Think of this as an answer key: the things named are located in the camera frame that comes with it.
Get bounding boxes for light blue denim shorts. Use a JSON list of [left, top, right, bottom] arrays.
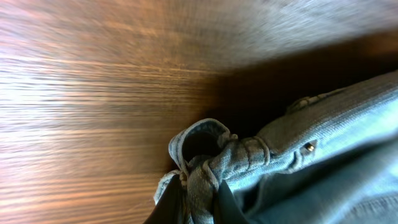
[[154, 72, 397, 223]]

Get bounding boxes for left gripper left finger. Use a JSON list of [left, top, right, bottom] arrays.
[[144, 175, 185, 224]]

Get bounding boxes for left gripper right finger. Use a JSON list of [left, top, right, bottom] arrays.
[[213, 180, 249, 224]]

